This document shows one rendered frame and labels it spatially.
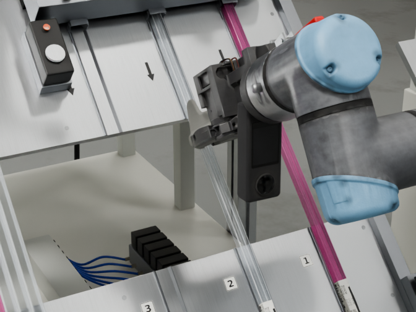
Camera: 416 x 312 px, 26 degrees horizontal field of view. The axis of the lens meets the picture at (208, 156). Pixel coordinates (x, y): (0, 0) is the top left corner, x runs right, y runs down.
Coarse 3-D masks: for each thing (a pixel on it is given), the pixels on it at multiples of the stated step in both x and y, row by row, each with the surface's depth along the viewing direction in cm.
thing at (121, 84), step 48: (0, 0) 114; (240, 0) 127; (0, 48) 111; (96, 48) 116; (144, 48) 118; (192, 48) 121; (0, 96) 109; (48, 96) 111; (96, 96) 113; (144, 96) 115; (0, 144) 106; (48, 144) 108
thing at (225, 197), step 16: (160, 16) 120; (160, 32) 119; (176, 64) 118; (176, 80) 117; (192, 96) 116; (208, 160) 113; (224, 192) 112; (224, 208) 112; (240, 224) 111; (240, 240) 110; (240, 256) 111; (256, 272) 109; (256, 288) 109
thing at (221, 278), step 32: (352, 224) 118; (224, 256) 110; (256, 256) 112; (288, 256) 113; (320, 256) 114; (352, 256) 116; (96, 288) 103; (128, 288) 104; (160, 288) 105; (192, 288) 107; (224, 288) 108; (288, 288) 111; (320, 288) 113; (352, 288) 114; (384, 288) 116
